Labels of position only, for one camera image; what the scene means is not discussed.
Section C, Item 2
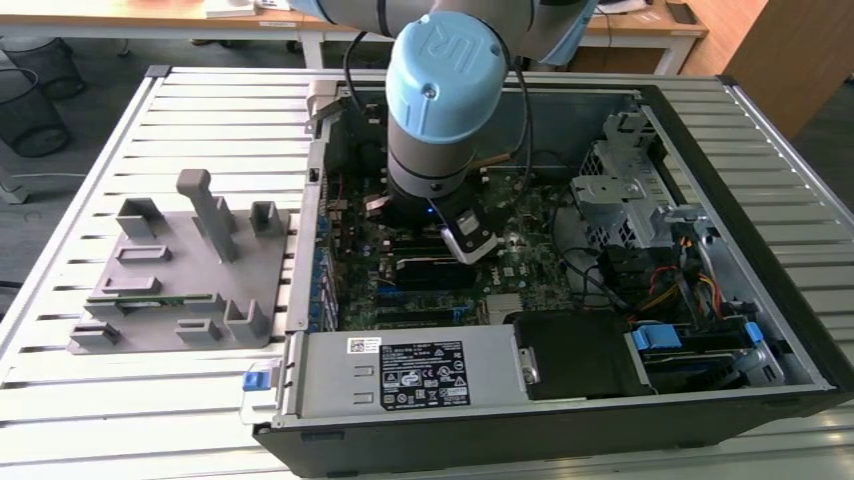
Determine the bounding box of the wooden desk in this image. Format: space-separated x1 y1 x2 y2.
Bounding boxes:
0 0 710 76

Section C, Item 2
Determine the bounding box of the green motherboard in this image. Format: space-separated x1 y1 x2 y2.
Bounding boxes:
318 167 583 334

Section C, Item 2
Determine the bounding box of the black plastic cover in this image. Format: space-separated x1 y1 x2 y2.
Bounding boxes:
511 308 654 402

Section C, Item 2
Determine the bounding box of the wooden cabinet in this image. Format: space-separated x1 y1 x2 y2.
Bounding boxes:
679 0 854 142

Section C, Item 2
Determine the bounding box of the silver power supply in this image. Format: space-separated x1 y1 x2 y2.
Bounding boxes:
283 327 535 419

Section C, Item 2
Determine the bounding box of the black PC case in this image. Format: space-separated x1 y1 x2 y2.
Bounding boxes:
251 74 854 479

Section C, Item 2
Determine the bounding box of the yellow and red wire bundle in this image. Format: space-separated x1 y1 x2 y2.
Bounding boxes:
626 234 733 324

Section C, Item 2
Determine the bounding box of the black graphics card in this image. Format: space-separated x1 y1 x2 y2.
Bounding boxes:
391 253 483 292

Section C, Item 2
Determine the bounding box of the silver chipset heatsink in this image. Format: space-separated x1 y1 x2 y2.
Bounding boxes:
485 293 530 326

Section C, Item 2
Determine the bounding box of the black expansion slot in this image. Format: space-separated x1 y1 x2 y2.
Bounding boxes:
375 309 474 325

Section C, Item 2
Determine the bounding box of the grey parts rack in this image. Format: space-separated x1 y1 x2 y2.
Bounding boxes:
66 168 296 357

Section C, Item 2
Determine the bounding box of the white box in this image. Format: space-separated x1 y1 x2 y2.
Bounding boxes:
204 0 259 20

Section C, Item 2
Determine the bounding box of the silver metal latch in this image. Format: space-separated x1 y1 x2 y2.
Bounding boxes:
517 346 543 387

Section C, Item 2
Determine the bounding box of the blue disk carrier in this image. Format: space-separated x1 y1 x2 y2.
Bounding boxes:
630 323 683 357

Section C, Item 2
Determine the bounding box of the blue plastic latch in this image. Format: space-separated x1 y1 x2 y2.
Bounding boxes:
242 360 274 395

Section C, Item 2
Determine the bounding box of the grey stand foot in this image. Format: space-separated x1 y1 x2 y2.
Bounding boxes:
0 162 32 205

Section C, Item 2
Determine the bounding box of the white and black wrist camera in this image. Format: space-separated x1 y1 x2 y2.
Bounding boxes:
438 208 501 266

